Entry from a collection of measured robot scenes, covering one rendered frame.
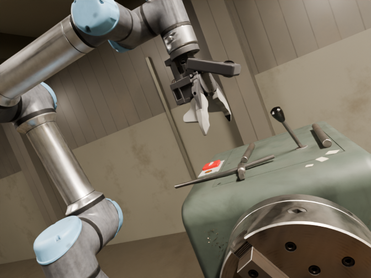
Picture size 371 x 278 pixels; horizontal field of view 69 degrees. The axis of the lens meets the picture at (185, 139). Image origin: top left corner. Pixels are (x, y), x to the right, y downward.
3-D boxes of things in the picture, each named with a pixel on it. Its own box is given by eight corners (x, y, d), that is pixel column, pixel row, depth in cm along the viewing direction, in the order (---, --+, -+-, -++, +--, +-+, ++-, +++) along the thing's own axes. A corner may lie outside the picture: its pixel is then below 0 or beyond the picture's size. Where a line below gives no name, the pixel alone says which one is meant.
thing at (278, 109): (274, 123, 77) (269, 108, 77) (286, 119, 76) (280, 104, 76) (274, 126, 73) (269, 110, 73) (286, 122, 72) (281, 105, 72)
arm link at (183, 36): (197, 26, 64) (180, 23, 57) (204, 44, 64) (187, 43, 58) (173, 41, 68) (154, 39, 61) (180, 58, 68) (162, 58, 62)
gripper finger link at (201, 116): (188, 140, 60) (187, 106, 64) (210, 133, 57) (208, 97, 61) (179, 136, 58) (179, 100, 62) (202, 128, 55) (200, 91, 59)
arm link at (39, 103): (76, 265, 75) (-26, 92, 73) (105, 236, 89) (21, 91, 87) (108, 251, 71) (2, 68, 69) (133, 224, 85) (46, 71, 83)
